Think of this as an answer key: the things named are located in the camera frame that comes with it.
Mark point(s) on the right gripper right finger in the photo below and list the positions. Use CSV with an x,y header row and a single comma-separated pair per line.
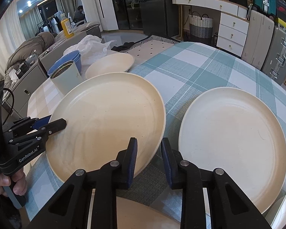
x,y
229,206

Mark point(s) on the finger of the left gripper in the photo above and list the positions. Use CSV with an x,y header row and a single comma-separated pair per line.
x,y
43,133
40,122

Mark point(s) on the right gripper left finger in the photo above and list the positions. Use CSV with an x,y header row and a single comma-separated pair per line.
x,y
67,209

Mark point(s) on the large cream plate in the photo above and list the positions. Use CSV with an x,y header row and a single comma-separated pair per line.
x,y
131,214

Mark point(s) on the blue stacked bowls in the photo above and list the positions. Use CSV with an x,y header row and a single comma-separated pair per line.
x,y
74,56

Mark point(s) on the person's left hand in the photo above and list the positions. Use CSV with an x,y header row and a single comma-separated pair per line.
x,y
19,178

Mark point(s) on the pale green tumbler cup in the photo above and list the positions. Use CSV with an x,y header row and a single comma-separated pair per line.
x,y
66,77

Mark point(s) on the white plastic bag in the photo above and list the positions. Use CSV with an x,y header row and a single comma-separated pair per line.
x,y
90,48

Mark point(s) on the yellow bottle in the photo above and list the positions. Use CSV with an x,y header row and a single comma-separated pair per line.
x,y
67,28

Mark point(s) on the small cream bowl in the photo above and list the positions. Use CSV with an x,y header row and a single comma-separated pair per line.
x,y
117,62

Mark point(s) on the seated person background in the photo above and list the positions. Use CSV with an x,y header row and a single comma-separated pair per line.
x,y
79,14

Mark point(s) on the dotted floor rug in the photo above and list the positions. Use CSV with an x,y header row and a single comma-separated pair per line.
x,y
146,48

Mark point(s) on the teal plaid tablecloth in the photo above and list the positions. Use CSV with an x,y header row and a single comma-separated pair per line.
x,y
181,73

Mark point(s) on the black refrigerator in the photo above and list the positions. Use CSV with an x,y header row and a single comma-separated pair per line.
x,y
159,16

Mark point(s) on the silver aluminium suitcase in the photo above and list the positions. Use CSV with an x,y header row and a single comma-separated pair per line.
x,y
275,63

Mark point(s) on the woven laundry basket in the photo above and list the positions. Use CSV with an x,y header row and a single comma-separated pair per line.
x,y
201,28

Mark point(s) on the beige suitcase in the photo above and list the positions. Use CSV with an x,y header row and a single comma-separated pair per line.
x,y
259,36

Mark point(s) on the white dresser desk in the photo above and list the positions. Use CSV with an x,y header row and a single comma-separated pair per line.
x,y
229,22

